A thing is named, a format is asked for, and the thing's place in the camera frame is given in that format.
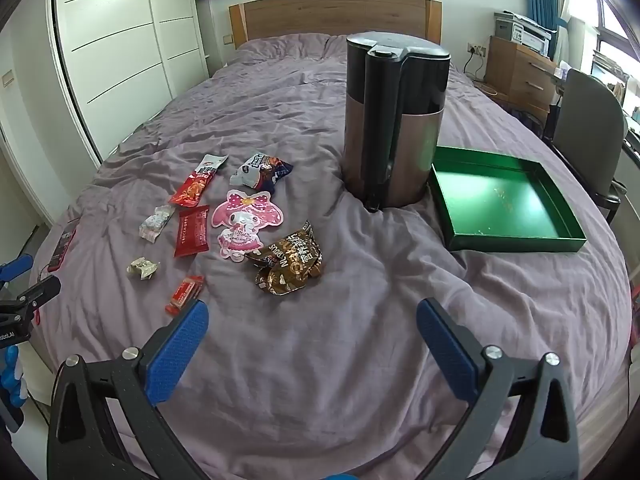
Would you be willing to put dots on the dark red snack packet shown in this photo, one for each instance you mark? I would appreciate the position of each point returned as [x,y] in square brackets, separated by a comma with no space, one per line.
[192,232]

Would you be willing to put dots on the pink character-shaped packet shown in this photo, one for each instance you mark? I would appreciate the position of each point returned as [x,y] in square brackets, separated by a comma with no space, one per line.
[245,215]

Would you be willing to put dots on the wooden dresser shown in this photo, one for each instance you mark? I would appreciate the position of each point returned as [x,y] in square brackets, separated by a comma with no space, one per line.
[515,75]

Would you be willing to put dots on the small red orange packet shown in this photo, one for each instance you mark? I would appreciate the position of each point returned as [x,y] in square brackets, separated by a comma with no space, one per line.
[184,294]

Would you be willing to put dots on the green tray box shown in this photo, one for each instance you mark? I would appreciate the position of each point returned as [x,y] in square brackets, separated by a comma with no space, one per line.
[500,200]

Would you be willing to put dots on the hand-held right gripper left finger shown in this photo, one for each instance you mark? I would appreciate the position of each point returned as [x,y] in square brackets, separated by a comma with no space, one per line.
[180,355]

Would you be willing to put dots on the window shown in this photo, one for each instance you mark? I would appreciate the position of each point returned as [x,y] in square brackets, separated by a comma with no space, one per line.
[620,25]

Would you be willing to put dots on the red white snack packet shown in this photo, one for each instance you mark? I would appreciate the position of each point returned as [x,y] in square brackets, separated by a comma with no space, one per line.
[192,187]

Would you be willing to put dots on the bed with mauve sheet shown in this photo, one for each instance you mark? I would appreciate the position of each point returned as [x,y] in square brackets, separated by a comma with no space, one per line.
[300,360]

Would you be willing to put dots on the grey printer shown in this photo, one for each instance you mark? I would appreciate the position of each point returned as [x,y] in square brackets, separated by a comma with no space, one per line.
[522,32]

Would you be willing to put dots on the white wardrobe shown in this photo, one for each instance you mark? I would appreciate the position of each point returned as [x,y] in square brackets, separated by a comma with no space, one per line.
[115,35]

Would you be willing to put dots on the pastel candy wrapper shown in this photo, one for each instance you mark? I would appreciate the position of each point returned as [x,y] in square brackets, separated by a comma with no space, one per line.
[155,222]

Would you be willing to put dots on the grey chair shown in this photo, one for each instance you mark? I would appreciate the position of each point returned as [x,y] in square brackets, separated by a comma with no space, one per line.
[590,125]

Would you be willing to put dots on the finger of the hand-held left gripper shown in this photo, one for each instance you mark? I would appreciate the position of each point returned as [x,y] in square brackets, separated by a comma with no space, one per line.
[35,292]
[17,266]

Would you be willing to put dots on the black bronze electric kettle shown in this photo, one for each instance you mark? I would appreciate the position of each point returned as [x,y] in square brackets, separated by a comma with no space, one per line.
[395,135]

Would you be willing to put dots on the wooden headboard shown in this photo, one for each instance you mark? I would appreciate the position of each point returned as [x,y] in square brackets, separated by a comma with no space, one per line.
[325,17]

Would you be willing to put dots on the blue white snack packet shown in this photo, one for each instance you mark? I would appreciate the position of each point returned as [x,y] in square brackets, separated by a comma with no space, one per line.
[257,170]

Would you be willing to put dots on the wall outlet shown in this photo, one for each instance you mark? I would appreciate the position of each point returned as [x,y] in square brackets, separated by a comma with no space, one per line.
[476,50]

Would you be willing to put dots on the pale candy wrapper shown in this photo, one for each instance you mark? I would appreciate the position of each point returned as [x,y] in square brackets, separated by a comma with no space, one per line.
[144,267]

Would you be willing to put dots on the red phone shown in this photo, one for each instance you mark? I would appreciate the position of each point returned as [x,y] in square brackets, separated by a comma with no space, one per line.
[62,250]

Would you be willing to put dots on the person's left hand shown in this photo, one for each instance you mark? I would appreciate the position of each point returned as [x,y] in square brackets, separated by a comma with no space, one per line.
[11,377]

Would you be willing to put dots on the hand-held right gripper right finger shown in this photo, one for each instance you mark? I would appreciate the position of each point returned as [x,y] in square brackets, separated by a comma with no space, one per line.
[447,355]

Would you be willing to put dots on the brown gold snack packet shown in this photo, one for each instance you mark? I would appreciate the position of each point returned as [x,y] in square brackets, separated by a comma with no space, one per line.
[297,250]
[280,282]

